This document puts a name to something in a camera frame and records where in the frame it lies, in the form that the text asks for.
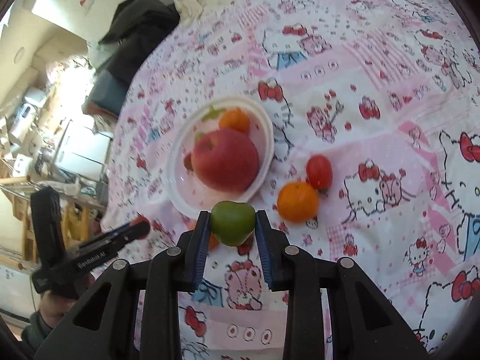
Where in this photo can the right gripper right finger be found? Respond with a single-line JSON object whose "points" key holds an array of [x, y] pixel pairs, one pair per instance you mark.
{"points": [[331, 302]]}

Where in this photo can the pink strawberry pattern plate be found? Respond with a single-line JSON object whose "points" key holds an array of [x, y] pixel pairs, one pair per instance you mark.
{"points": [[187, 193]]}

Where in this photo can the small green lime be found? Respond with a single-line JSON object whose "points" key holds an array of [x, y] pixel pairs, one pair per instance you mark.
{"points": [[232, 222]]}

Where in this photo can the Hello Kitty bed sheet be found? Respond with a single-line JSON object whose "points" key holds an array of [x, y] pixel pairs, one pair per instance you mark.
{"points": [[387, 90]]}

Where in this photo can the large orange tangerine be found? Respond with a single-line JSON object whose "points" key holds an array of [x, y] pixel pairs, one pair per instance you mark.
{"points": [[297, 202]]}

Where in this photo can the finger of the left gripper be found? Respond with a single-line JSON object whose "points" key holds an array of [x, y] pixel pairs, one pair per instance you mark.
{"points": [[112, 239]]}

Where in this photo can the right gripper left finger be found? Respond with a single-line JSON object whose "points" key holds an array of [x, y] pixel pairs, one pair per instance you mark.
{"points": [[131, 310]]}

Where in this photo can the red yellow apple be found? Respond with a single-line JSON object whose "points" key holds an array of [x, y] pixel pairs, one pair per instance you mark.
{"points": [[225, 160]]}

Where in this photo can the black clothing pile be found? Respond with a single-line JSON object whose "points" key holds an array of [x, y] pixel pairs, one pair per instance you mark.
{"points": [[137, 27]]}

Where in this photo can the person left hand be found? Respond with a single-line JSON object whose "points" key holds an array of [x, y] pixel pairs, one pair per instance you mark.
{"points": [[53, 307]]}

